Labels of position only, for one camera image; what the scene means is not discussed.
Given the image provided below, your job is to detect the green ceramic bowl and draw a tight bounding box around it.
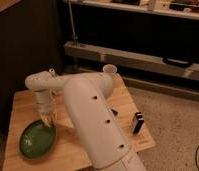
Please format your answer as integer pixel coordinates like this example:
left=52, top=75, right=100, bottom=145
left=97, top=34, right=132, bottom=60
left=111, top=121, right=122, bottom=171
left=19, top=120, right=57, bottom=159

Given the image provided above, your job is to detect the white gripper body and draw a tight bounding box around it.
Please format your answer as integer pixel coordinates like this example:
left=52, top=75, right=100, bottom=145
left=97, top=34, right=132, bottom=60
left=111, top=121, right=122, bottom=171
left=35, top=90, right=55, bottom=116

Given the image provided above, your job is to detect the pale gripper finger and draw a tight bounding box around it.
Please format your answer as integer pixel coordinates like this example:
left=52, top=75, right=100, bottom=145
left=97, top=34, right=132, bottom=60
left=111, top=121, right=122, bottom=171
left=40, top=113, right=56, bottom=127

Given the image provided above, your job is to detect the cluttered white shelf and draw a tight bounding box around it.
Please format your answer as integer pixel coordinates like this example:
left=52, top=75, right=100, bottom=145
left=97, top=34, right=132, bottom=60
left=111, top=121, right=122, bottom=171
left=62, top=0, right=199, bottom=22

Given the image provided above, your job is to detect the black rectangular box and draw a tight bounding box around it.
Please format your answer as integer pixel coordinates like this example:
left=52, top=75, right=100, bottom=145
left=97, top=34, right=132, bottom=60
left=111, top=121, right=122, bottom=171
left=132, top=112, right=144, bottom=134

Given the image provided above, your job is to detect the small white cup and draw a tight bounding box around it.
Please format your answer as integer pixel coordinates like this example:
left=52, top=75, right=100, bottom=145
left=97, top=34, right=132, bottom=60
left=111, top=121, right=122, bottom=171
left=103, top=64, right=117, bottom=76

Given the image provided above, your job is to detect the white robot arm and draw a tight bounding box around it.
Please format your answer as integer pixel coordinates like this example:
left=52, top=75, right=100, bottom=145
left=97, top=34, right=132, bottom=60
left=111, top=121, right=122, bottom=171
left=25, top=71, right=146, bottom=171

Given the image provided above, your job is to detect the black case handle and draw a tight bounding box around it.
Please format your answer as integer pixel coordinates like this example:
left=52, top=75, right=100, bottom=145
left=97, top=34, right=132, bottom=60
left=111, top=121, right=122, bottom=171
left=162, top=58, right=193, bottom=68

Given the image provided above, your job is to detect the vertical metal pole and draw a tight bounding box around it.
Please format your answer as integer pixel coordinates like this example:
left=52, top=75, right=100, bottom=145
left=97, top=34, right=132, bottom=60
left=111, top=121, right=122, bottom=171
left=67, top=0, right=78, bottom=45

